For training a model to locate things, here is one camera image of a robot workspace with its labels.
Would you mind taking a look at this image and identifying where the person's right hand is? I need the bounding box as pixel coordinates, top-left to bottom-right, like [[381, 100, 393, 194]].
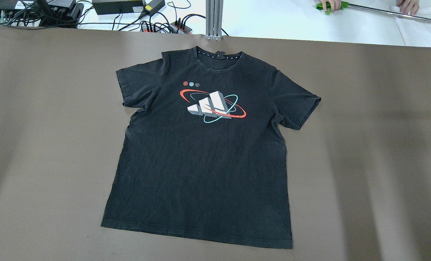
[[396, 0, 420, 16]]

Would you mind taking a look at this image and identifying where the black graphic t-shirt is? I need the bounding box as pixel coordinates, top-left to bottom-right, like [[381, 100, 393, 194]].
[[101, 46, 321, 249]]

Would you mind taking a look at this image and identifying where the red grey power strip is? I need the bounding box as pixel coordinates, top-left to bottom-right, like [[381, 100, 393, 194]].
[[139, 21, 192, 34]]

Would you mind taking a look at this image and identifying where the black power adapter box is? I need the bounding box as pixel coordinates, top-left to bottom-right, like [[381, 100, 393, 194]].
[[91, 0, 146, 15]]

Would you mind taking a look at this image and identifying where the black electronics hub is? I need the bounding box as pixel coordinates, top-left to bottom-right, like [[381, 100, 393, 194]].
[[36, 0, 84, 28]]

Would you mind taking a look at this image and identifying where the green handled metal rod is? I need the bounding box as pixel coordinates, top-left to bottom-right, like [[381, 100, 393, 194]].
[[315, 1, 431, 24]]

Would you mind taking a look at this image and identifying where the aluminium frame post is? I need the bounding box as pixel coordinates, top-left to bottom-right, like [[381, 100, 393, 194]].
[[205, 0, 223, 41]]

